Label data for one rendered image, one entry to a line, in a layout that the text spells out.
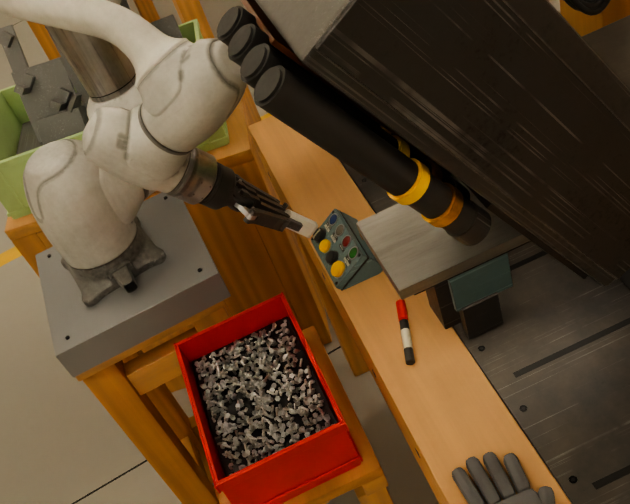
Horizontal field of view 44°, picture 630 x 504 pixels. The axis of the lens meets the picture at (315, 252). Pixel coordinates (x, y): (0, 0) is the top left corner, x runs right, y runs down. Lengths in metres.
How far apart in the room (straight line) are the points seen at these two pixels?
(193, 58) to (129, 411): 0.84
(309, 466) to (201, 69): 0.61
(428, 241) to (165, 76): 0.43
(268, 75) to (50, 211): 0.86
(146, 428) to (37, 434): 1.08
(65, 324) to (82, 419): 1.19
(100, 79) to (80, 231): 0.28
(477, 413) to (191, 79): 0.62
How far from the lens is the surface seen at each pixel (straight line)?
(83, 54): 1.50
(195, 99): 1.11
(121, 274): 1.53
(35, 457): 2.74
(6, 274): 3.51
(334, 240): 1.40
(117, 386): 1.64
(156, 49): 1.14
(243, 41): 0.74
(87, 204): 1.46
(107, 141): 1.20
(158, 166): 1.21
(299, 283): 2.30
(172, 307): 1.50
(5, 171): 2.11
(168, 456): 1.83
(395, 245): 1.08
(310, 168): 1.65
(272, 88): 0.65
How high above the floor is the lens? 1.86
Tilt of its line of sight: 41 degrees down
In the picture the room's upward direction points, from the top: 22 degrees counter-clockwise
